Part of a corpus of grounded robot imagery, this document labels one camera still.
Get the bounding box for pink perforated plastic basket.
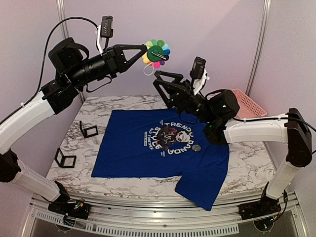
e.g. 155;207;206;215
232;89;267;119

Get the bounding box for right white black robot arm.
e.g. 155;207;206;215
153;71;314;215

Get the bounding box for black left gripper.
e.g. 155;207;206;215
68;44;148;88

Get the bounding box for black box with flower brooch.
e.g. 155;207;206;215
54;148;77;168

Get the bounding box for aluminium corner post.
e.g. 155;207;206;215
55;0;84;104
245;0;272;96

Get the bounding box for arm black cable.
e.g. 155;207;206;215
204;88;316;149
21;17;99;109

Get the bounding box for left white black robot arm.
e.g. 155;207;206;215
0;38;147;214

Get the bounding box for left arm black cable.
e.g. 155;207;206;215
21;17;99;109

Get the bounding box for black box with silver brooch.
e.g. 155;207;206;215
79;120;98;138

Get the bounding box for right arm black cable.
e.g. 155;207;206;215
204;88;316;149

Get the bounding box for right aluminium corner post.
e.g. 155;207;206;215
245;0;272;96

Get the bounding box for left aluminium corner post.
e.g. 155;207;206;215
55;0;84;104

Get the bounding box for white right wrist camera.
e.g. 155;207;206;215
190;56;210;95

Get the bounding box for blue printed t-shirt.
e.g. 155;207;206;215
91;109;230;211

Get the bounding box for aluminium front rail frame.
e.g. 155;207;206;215
21;192;309;237

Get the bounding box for silver round brooch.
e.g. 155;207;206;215
192;144;201;152

